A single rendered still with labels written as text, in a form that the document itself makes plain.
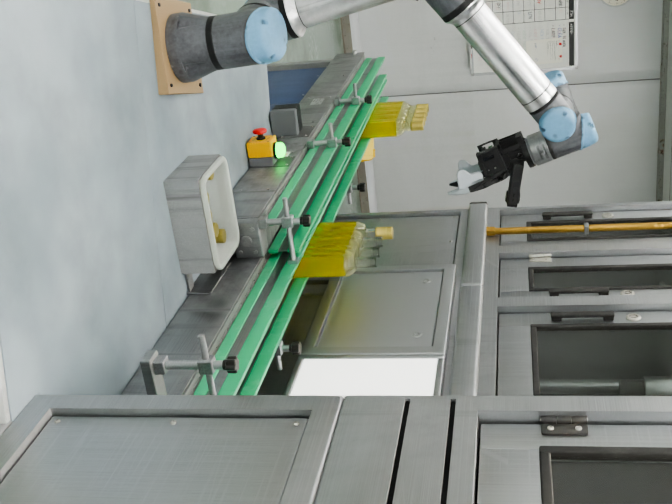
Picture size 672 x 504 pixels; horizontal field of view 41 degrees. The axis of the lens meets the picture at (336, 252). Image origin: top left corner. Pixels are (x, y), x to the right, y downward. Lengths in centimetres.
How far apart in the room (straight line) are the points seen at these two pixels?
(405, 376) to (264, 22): 82
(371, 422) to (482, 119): 708
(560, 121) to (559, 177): 648
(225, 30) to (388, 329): 79
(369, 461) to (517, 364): 97
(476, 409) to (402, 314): 101
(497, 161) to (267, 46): 60
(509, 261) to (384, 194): 601
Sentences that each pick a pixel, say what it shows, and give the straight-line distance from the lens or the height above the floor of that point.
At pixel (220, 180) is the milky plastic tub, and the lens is 210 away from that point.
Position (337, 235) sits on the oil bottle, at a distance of 234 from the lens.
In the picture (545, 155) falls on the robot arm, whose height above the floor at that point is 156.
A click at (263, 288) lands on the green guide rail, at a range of 208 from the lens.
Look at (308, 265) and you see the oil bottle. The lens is 224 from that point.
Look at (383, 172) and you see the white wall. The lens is 846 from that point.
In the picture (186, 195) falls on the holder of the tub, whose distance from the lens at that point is 196.
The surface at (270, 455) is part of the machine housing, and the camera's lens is 124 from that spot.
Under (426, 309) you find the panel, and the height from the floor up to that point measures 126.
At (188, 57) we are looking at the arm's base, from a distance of 199.
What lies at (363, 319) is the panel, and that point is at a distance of 224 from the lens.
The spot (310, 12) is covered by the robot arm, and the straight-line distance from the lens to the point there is 207.
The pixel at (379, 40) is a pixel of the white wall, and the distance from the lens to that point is 813.
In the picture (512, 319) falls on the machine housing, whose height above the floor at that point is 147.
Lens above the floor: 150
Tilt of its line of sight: 12 degrees down
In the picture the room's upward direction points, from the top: 88 degrees clockwise
